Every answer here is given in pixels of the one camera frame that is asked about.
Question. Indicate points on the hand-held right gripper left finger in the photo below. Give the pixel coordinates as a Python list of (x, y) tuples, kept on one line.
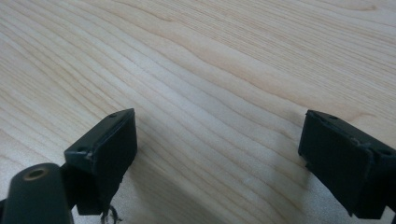
[(107, 155)]

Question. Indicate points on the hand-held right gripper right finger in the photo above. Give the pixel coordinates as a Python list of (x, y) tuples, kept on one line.
[(342, 161)]

